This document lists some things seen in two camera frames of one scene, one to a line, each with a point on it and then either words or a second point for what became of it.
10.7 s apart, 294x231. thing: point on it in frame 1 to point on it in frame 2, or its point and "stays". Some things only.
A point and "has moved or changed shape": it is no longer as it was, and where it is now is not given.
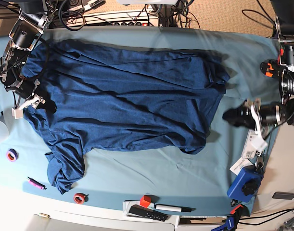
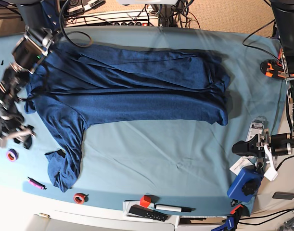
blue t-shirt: (109, 96) has moved or changed shape
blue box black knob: (245, 186) stays
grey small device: (284, 195) stays
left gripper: (35, 101) to (0, 139)
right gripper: (243, 115) to (249, 147)
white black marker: (173, 208) stays
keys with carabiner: (259, 163) stays
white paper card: (241, 162) stays
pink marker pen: (36, 184) stays
